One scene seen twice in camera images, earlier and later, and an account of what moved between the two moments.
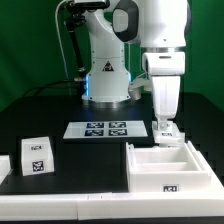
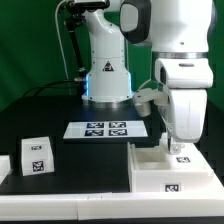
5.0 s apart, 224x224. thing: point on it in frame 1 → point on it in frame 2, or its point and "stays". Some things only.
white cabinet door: [169, 137] → [189, 158]
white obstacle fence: [101, 205] stays
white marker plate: [105, 129] stays
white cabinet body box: [162, 169] stays
